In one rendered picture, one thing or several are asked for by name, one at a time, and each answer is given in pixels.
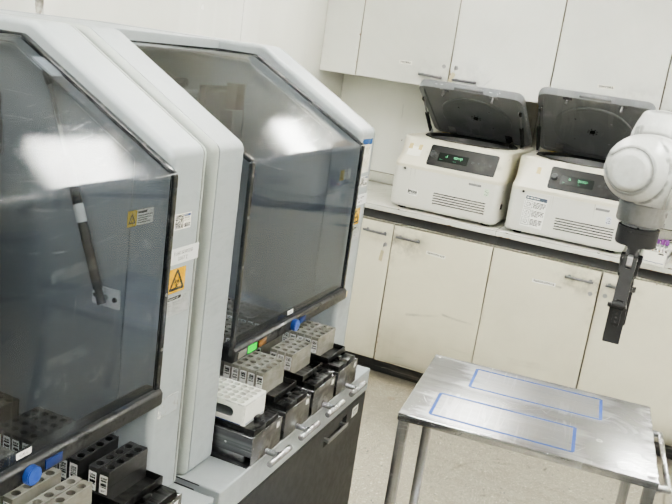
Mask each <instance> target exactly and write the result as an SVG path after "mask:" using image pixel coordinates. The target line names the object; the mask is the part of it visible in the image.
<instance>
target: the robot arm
mask: <svg viewBox="0 0 672 504"><path fill-rule="evenodd" d="M603 173H604V179H605V182H606V184H607V186H608V187H609V189H610V190H611V191H612V192H613V193H614V194H615V195H616V196H617V197H619V198H620V200H619V204H618V208H617V213H616V218H617V219H618V220H619V221H621V222H618V226H617V230H616V234H615V241H616V242H617V243H619V244H621V245H625V246H627V250H626V252H623V251H622V253H621V255H620V260H619V263H620V265H619V268H618V273H617V274H618V276H619V277H618V281H617V284H616V288H615V292H614V296H613V300H612V301H611V302H608V303H607V306H608V307H609V312H608V316H607V320H606V324H605V329H604V333H603V337H602V341H606V342H610V343H614V344H619V340H620V336H621V332H622V328H623V325H625V322H626V318H627V314H628V310H629V306H630V301H631V297H632V293H633V292H635V291H636V287H633V285H634V279H636V277H637V273H638V271H639V268H640V267H641V264H642V260H643V256H642V255H640V253H641V250H642V249H645V250H653V249H655V248H656V246H657V242H658V238H659V234H660V230H659V229H661V228H663V227H664V225H665V224H664V223H665V219H666V218H667V215H668V214H669V211H670V210H672V112H671V111H666V110H648V111H645V112H644V113H643V114H642V116H641V117H640V118H639V120H638V121H637V123H636V125H635V126H634V128H633V130H632V132H631V136H630V137H627V138H625V139H623V140H621V141H620V142H618V143H617V144H616V145H615V146H614V147H613V148H612V149H611V150H610V152H609V154H608V156H607V158H606V161H605V164H604V169H603Z"/></svg>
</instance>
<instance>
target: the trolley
mask: <svg viewBox="0 0 672 504"><path fill-rule="evenodd" d="M397 419H398V425H397V430H396V436H395V442H394V448H393V454H392V460H391V466H390V472H389V477H388V483H387V489H386V495H385V501H384V504H395V503H396V497H397V492H398V486H399V480H400V475H401V469H402V463H403V457H404V452H405V446H406V440H407V434H408V429H409V423H411V424H415V425H419V426H422V432H421V437H420V443H419V449H418V454H417V460H416V465H415V471H414V477H413V482H412V488H411V493H410V499H409V504H418V500H419V495H420V489H421V484H422V478H423V473H424V467H425V462H426V456H427V451H428V445H429V440H430V434H431V429H433V430H437V431H441V432H444V433H448V434H452V435H455V436H459V437H462V438H466V439H470V440H473V441H477V442H481V443H484V444H488V445H492V446H495V447H499V448H503V449H506V450H510V451H514V452H517V453H521V454H525V455H528V456H532V457H536V458H539V459H543V460H547V461H550V462H554V463H558V464H561V465H565V466H569V467H572V468H576V469H580V470H583V471H587V472H590V473H594V474H598V475H601V476H605V477H609V478H612V479H616V480H620V481H621V482H620V486H619V490H618V494H617V498H616V502H615V504H626V501H627V497H628V494H629V490H630V486H631V484H634V485H638V486H642V487H643V490H642V494H641V498H640V501H639V504H653V501H654V498H655V494H656V491H657V492H660V493H664V494H668V495H669V494H671V484H670V478H669V471H668V464H667V458H666V451H665V444H664V438H663V433H662V432H660V431H656V430H653V426H652V418H651V410H650V407H649V406H645V405H640V404H636V403H632V402H628V401H624V400H620V399H616V398H612V397H608V396H604V395H600V394H596V393H592V392H588V391H584V390H580V389H576V388H571V387H567V386H563V385H559V384H555V383H551V382H547V381H543V380H539V379H535V378H531V377H527V376H523V375H519V374H515V373H511V372H507V371H502V370H498V369H494V368H490V367H486V366H482V365H478V364H474V363H470V362H466V361H462V360H458V359H454V358H450V357H446V356H442V355H437V354H436V355H435V356H434V358H433V360H432V361H431V363H430V364H429V366H428V367H427V369H426V371H425V372H424V374H423V375H422V377H421V378H420V380H419V381H418V383H417V385H416V386H415V388H414V389H413V391H412V392H411V394H410V396H409V397H408V399H407V400H406V402H405V403H404V405H403V406H402V408H401V410H400V411H399V413H398V417H397ZM654 437H656V438H658V441H659V448H660V456H661V463H662V471H663V478H664V485H660V483H659V475H658V467H657V459H656V451H655V443H654Z"/></svg>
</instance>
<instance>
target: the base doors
mask: <svg viewBox="0 0 672 504"><path fill-rule="evenodd" d="M367 227H369V229H371V230H375V231H378V232H382V233H384V232H386V233H387V235H386V236H384V235H381V234H377V233H373V232H369V231H365V230H363V228H367ZM400 235H401V236H402V237H403V238H408V239H412V240H416V241H417V240H418V239H419V240H420V244H419V243H414V242H410V241H406V240H401V239H397V238H395V237H396V236H400ZM385 242H386V243H387V246H384V247H383V243H385ZM493 249H494V251H493ZM381 250H383V251H384V254H383V257H382V261H380V260H378V259H379V255H380V252H381ZM426 251H430V252H434V253H437V254H441V255H444V256H446V258H445V259H442V258H438V257H435V256H431V255H428V254H426ZM492 254H493V257H492ZM491 259H492V262H491ZM490 265H491V267H490ZM388 266H389V267H388ZM489 270H490V272H489ZM488 275H489V277H488ZM565 275H567V276H568V275H571V277H575V278H579V279H583V280H588V281H589V280H592V282H594V283H593V284H589V283H585V282H581V281H577V280H572V279H568V278H565ZM601 276H602V271H597V270H593V269H589V268H584V267H580V266H576V265H572V264H567V263H563V262H559V261H554V260H550V259H546V258H541V257H537V256H533V255H529V254H524V253H520V252H516V251H511V250H507V249H503V248H499V247H494V246H489V245H485V244H480V243H476V242H471V241H467V240H462V239H458V238H453V237H449V236H444V235H440V234H435V233H431V232H426V231H422V230H417V229H413V228H408V227H404V226H399V225H395V224H391V223H387V222H382V221H378V220H374V219H369V218H365V217H363V221H362V227H361V234H360V241H359V248H358V254H357V261H356V268H355V275H354V281H353V288H352V295H351V302H350V309H349V315H348V322H347V329H346V336H345V342H344V346H345V350H346V351H349V352H353V353H356V354H359V355H363V356H366V357H369V358H374V359H376V360H379V361H383V362H386V363H390V364H393V365H396V366H400V367H403V368H407V369H410V370H414V371H417V372H420V373H424V372H425V371H426V369H427V367H428V366H429V364H430V363H431V361H432V360H433V358H434V356H435V355H436V354H437V355H442V356H446V357H450V358H454V359H458V360H462V361H466V362H470V363H474V364H478V365H482V366H486V367H490V368H494V369H498V370H502V371H507V372H511V373H515V374H519V375H523V376H527V377H531V378H535V379H539V380H543V381H547V382H551V383H555V384H559V385H563V386H567V387H571V388H576V385H577V380H578V376H579V372H580V367H581V363H582V359H583V354H584V350H585V346H586V341H587V337H588V332H589V328H590V324H591V319H592V315H593V311H594V306H595V302H596V298H597V293H598V289H599V285H600V280H601ZM618 277H619V276H618V274H613V273H609V272H603V277H602V281H601V285H600V290H599V294H598V298H597V303H596V307H595V311H594V316H593V320H592V325H591V329H590V333H589V338H588V342H587V346H586V351H585V355H584V360H583V364H582V368H581V373H580V377H579V381H578V386H577V389H580V390H584V391H588V392H592V393H596V394H600V395H604V396H608V397H612V398H616V399H620V400H624V401H628V402H632V403H636V404H640V405H645V406H649V407H650V410H651V418H652V426H653V430H656V431H660V432H662V433H663V438H664V444H665V445H669V446H672V287H671V286H667V285H662V284H658V283H653V282H649V281H644V280H640V279H634V285H633V287H636V291H635V293H632V297H631V301H630V306H629V310H628V314H627V318H626V322H625V325H623V328H622V332H621V336H620V340H619V344H614V343H610V342H606V341H602V337H603V333H604V329H605V324H606V320H607V316H608V312H609V307H608V306H607V303H608V302H611V301H612V300H613V296H614V292H615V289H613V288H609V287H605V286H606V284H607V285H608V284H609V283H610V284H611V285H612V286H616V284H617V281H618ZM532 278H534V279H538V280H543V281H548V282H552V283H556V285H555V287H553V286H549V285H544V284H539V283H535V282H532ZM487 280H488V283H487ZM385 285H386V286H385ZM486 286H487V288H486ZM384 291H385V292H384ZM485 291H486V293H485ZM588 292H592V296H588ZM603 294H607V298H603ZM484 296H485V298H484ZM383 298H384V299H383ZM483 301H484V303H483ZM382 304H383V305H382ZM482 307H483V309H482ZM381 310H382V311H381ZM481 312H482V314H481ZM380 316H381V318H380ZM480 317H481V319H480ZM379 323H380V324H379ZM479 323H480V324H479ZM478 328H479V329H478ZM378 329H379V330H378ZM477 333H478V335H477ZM377 335H378V337H377ZM476 338H477V340H476ZM376 341H377V343H376ZM475 344H476V345H475ZM375 348H376V350H375ZM474 349H475V350H474ZM374 354H375V356H374ZM473 354H474V355H473ZM472 359H473V361H472Z"/></svg>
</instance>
